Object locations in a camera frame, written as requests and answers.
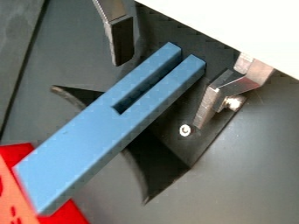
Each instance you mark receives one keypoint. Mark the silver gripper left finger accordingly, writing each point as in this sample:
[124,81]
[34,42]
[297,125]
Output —
[118,23]

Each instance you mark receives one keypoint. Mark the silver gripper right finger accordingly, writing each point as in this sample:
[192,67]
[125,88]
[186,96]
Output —
[224,93]

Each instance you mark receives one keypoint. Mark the blue double-square peg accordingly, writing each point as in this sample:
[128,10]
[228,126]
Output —
[72,156]

